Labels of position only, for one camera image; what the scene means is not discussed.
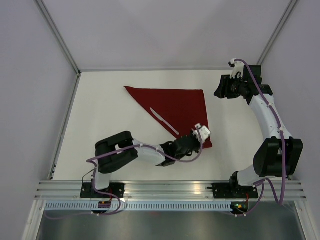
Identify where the dark red cloth napkin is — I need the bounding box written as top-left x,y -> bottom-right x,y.
124,86 -> 209,139

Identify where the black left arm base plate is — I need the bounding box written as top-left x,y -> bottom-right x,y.
80,182 -> 125,199

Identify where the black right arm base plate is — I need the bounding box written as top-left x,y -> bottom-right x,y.
207,182 -> 259,200

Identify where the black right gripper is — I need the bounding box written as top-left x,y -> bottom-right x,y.
214,75 -> 247,99

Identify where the aluminium front rail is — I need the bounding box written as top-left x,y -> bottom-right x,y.
33,180 -> 307,202

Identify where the aluminium right frame post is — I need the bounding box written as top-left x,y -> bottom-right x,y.
255,0 -> 300,66

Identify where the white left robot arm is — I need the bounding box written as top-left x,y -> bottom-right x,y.
87,129 -> 206,198

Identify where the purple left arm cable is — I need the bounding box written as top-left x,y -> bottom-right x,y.
44,124 -> 203,221

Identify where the silver table knife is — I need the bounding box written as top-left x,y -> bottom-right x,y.
149,107 -> 180,135

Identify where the aluminium left frame post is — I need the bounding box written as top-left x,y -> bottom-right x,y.
33,0 -> 81,76

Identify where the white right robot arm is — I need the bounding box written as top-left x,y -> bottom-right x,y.
214,61 -> 303,199

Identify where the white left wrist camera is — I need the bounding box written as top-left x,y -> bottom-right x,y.
192,123 -> 212,144

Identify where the aluminium frame post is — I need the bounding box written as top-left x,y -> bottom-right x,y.
255,0 -> 300,66
33,0 -> 81,76

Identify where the white slotted cable duct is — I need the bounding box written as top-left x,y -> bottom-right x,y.
45,200 -> 232,212

